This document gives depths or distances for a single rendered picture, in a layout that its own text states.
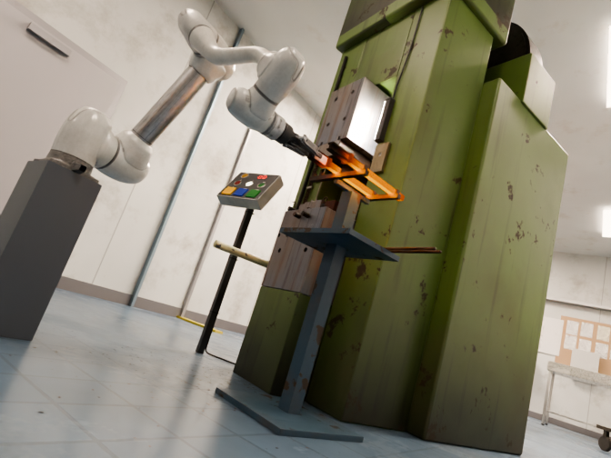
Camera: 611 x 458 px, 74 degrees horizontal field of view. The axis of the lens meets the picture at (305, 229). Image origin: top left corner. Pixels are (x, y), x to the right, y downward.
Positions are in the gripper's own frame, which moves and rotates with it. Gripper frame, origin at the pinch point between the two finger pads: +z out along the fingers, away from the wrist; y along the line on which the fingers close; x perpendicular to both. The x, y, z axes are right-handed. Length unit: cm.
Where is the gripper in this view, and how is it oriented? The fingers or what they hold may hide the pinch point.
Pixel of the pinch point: (318, 157)
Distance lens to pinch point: 157.2
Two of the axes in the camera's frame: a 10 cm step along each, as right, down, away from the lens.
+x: 2.9, -9.3, 2.3
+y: 6.4, 0.1, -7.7
